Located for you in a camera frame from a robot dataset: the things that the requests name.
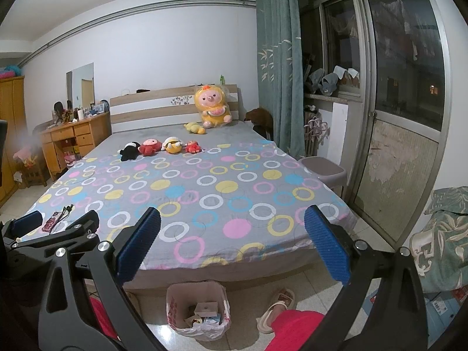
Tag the wooden dresser desk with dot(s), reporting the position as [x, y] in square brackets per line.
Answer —
[87, 131]

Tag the yellow green plush toy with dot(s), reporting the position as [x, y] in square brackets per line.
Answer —
[194, 128]

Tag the bin with white bag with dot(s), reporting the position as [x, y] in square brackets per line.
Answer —
[175, 310]

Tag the yellow bee plush toy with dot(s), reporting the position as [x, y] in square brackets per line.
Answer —
[172, 146]

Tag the white square plastic tray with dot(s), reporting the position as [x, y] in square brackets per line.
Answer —
[206, 307]

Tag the wooden wardrobe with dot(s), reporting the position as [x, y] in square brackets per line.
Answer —
[12, 135]

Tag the grey plastic stool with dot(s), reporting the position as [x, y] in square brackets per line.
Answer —
[321, 166]

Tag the green curtain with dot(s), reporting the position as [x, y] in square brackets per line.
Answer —
[279, 62]

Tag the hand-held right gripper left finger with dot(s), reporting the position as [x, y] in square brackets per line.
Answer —
[139, 245]

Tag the black and white plush toy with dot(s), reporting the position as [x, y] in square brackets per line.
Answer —
[128, 151]

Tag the radiator with hangers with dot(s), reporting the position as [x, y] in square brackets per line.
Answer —
[316, 126]

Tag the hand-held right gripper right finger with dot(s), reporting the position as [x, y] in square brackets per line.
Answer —
[325, 245]

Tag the beige slipper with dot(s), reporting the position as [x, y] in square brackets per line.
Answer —
[278, 307]

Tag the white board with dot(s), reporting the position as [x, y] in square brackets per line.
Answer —
[337, 131]

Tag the grey wall pipe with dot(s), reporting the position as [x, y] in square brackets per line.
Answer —
[146, 5]

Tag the cluster of cosmetic bottles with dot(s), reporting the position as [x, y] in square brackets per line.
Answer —
[82, 113]

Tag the small red plush toy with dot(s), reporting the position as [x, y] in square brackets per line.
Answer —
[192, 147]

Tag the cardboard box with cloth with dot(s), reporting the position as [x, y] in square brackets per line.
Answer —
[347, 76]

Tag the beige striped headboard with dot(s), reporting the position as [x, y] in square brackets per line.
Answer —
[146, 111]

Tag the large yellow pig plush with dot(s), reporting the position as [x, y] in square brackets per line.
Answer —
[212, 106]

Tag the dark brown plush toy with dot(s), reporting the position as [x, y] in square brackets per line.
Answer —
[259, 117]

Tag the green patterned quilt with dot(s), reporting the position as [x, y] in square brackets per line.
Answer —
[438, 241]

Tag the blue and white carton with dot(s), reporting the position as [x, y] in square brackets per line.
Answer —
[212, 321]

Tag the blue fluffy bundle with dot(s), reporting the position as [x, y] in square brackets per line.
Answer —
[9, 71]

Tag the wall mirror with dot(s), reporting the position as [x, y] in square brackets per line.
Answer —
[78, 87]

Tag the bed with circle-pattern sheet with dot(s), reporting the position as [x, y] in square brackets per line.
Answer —
[182, 175]

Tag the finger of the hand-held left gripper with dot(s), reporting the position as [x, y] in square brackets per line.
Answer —
[86, 225]
[27, 223]

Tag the small wooden chair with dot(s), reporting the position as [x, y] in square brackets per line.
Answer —
[36, 175]

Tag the metal framed window door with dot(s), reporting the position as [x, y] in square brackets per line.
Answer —
[406, 62]

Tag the grey plush toy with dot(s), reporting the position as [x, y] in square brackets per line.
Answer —
[327, 82]

